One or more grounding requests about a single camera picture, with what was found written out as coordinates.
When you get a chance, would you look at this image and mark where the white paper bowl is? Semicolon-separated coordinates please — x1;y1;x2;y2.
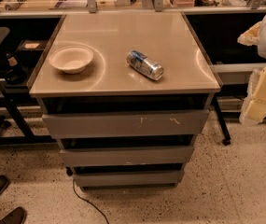
49;46;93;75

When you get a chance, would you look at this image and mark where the dark bottle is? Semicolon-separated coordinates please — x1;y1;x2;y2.
5;52;27;85

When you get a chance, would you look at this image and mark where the grey top drawer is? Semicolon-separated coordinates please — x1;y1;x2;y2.
42;109;209;139

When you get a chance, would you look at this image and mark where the grey middle drawer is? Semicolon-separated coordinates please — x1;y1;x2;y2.
60;146;194;167

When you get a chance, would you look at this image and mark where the grey drawer cabinet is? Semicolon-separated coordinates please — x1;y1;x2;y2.
26;11;224;191

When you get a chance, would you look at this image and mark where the black floor cable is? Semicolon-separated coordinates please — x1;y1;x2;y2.
72;179;110;224

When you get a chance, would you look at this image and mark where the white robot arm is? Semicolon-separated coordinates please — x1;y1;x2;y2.
237;15;266;126

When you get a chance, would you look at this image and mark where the grey drawer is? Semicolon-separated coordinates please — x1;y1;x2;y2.
42;109;209;139
74;171;184;187
60;146;194;167

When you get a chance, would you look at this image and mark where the grey bottom drawer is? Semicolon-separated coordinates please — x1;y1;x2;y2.
74;171;184;187

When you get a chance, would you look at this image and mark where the blue silver soda can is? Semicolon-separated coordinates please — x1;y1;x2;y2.
126;50;164;81

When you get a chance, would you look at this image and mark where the dark shoe lower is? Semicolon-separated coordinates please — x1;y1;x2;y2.
0;207;26;224

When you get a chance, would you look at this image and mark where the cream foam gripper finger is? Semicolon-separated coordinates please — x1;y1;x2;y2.
237;21;261;46

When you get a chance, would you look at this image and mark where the cream foam-padded gripper finger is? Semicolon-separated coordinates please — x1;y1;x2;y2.
239;67;266;125

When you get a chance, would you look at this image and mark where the black table leg with caster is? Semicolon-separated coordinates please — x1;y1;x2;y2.
212;97;231;146

